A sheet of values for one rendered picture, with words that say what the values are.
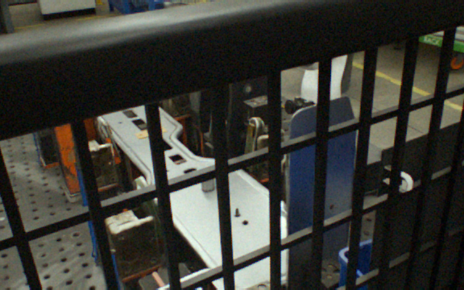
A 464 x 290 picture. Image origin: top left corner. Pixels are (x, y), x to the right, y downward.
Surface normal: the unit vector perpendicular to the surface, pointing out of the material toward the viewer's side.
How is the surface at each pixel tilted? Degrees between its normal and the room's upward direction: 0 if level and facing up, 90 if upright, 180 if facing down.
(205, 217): 0
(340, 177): 90
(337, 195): 90
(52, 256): 0
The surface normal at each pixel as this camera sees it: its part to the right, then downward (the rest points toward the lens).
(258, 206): -0.05, -0.89
